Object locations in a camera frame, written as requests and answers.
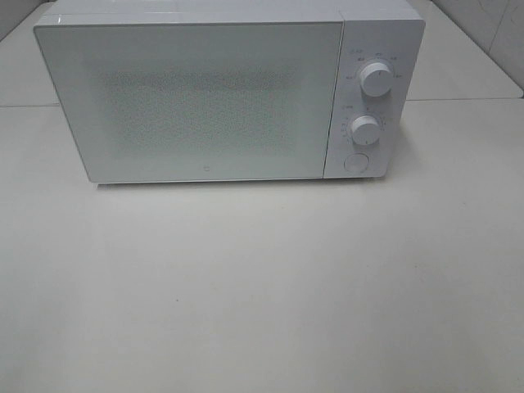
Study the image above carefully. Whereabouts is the white microwave knob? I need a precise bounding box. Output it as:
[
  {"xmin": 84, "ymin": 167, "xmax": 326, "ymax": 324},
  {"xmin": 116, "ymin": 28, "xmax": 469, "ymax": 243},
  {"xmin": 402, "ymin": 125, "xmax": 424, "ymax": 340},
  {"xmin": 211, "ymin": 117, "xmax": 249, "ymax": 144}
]
[
  {"xmin": 359, "ymin": 60, "xmax": 394, "ymax": 97},
  {"xmin": 350, "ymin": 115, "xmax": 382, "ymax": 146}
]

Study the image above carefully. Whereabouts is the white round door button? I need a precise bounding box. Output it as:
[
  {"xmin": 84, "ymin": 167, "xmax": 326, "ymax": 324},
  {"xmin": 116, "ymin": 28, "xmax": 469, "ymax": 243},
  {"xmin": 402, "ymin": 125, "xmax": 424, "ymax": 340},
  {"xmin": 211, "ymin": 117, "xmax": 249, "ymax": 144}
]
[{"xmin": 344, "ymin": 153, "xmax": 369, "ymax": 174}]

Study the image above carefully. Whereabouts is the white microwave oven body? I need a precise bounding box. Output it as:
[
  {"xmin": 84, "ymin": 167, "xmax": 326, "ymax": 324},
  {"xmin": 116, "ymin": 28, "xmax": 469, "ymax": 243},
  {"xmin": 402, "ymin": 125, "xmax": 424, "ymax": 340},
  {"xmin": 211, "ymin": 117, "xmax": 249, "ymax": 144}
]
[{"xmin": 34, "ymin": 1, "xmax": 425, "ymax": 180}]

